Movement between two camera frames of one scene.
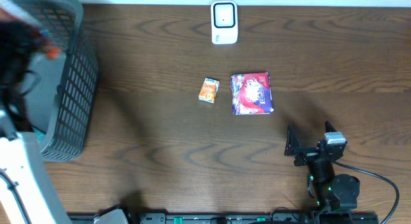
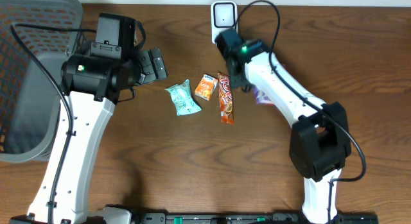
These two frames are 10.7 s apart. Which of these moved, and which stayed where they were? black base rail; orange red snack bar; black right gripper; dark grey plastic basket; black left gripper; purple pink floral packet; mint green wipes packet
Moved: black right gripper; black left gripper; purple pink floral packet; mint green wipes packet; orange red snack bar
Stayed: black base rail; dark grey plastic basket
